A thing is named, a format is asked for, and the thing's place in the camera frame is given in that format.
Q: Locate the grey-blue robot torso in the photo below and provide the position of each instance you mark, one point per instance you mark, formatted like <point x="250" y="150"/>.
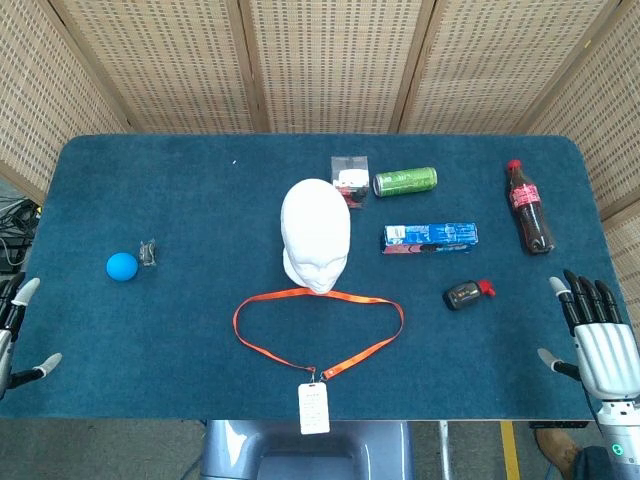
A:
<point x="310" y="455"/>

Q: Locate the cola bottle red cap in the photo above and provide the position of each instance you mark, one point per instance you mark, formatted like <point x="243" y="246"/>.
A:
<point x="530" y="210"/>

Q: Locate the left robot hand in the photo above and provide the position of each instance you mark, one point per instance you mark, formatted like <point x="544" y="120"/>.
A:
<point x="6" y="350"/>

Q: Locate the white badge card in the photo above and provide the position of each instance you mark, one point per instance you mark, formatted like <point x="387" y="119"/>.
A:
<point x="314" y="407"/>

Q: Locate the white mannequin head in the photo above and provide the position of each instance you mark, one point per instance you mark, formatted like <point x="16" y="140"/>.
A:
<point x="315" y="225"/>

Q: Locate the metal table leg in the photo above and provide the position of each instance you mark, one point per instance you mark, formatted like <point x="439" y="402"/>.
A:
<point x="443" y="450"/>

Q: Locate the clear plastic box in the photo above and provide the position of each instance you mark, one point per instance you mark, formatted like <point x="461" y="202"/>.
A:
<point x="350" y="175"/>

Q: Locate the blue cookie box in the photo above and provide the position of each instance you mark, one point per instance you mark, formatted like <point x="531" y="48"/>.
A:
<point x="430" y="237"/>

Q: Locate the blue ball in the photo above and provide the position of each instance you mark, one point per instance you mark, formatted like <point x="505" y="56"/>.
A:
<point x="122" y="267"/>

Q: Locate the woven bamboo folding screen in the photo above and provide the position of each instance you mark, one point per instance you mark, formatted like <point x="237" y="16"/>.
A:
<point x="330" y="60"/>

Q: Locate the green drink can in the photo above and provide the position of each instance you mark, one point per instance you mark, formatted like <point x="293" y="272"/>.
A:
<point x="406" y="182"/>

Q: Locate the blue carpet table cover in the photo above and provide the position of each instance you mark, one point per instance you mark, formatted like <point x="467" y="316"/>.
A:
<point x="200" y="200"/>

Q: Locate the brown shoe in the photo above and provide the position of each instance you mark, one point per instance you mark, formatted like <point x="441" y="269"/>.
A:
<point x="557" y="450"/>

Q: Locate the black bottle red cap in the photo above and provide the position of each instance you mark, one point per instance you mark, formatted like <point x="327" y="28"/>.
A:
<point x="462" y="296"/>

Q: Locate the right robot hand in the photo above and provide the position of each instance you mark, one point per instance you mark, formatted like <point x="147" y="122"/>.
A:
<point x="607" y="352"/>

